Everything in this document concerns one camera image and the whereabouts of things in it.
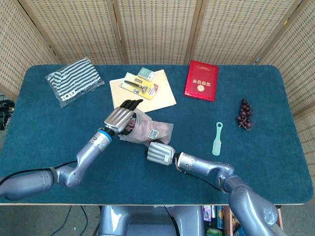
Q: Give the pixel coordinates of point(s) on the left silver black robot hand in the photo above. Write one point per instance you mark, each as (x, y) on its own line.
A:
(118, 119)

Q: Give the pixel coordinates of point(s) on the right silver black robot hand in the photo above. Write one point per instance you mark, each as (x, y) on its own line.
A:
(160, 153)

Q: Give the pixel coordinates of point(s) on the frosted zip bag with clothing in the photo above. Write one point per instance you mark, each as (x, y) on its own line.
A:
(145, 125)

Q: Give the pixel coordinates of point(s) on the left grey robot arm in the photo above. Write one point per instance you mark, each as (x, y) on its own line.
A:
(86, 155)

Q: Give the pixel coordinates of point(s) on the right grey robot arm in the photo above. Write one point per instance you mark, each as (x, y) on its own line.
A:
(209, 167)

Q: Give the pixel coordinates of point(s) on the striped fabric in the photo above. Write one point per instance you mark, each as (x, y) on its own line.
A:
(71, 78)

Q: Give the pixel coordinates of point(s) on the razor in yellow blister pack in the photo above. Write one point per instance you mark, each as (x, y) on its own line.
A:
(137, 86)

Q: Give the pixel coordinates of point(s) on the beige spiral notebook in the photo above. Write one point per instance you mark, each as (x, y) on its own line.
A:
(162, 98)

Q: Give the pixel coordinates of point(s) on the small green white box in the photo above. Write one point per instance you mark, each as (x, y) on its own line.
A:
(146, 73)

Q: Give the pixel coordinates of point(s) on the mint green brush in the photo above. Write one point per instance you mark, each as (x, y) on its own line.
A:
(217, 142)

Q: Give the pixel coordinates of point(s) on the grey robot torso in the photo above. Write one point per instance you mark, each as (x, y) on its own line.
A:
(147, 221)

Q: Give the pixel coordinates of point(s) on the red certificate book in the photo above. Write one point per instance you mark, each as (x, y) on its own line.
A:
(201, 81)

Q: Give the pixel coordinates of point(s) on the colourful packaged goods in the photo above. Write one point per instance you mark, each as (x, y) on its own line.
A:
(212, 221)

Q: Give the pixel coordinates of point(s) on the bunch of dark grapes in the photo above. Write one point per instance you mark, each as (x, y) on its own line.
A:
(244, 113)

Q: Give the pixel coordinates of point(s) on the blue felt table cover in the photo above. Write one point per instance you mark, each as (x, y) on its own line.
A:
(270, 147)

